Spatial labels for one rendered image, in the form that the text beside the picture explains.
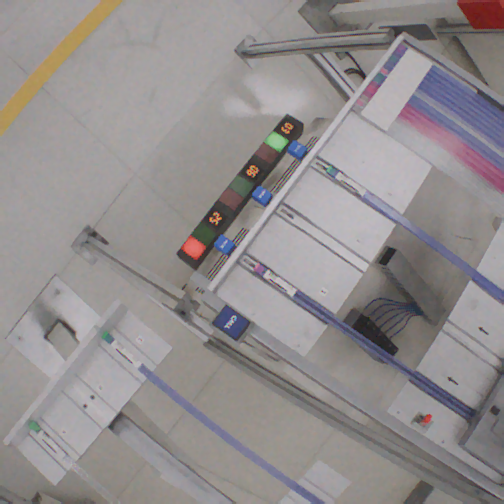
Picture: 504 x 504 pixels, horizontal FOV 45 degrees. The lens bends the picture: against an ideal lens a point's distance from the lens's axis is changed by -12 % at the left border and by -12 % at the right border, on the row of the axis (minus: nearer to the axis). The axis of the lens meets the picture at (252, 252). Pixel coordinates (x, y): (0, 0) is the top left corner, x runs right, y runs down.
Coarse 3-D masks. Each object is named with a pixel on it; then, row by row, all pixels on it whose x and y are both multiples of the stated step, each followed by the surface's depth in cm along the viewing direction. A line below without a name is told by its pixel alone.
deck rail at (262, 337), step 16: (208, 304) 115; (256, 336) 113; (272, 336) 113; (272, 352) 117; (288, 352) 112; (304, 368) 112; (320, 368) 111; (320, 384) 114; (336, 384) 111; (352, 400) 110; (368, 400) 110; (368, 416) 113; (384, 416) 108; (400, 432) 107; (416, 432) 107; (432, 448) 106; (448, 464) 105; (464, 464) 105; (480, 480) 104; (496, 496) 104
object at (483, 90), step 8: (408, 40) 127; (416, 40) 127; (416, 48) 127; (424, 48) 127; (432, 56) 126; (440, 56) 126; (440, 64) 126; (448, 64) 125; (456, 72) 125; (464, 72) 125; (464, 80) 125; (472, 80) 124; (480, 88) 124; (488, 88) 124; (488, 96) 124; (496, 96) 123; (496, 104) 124
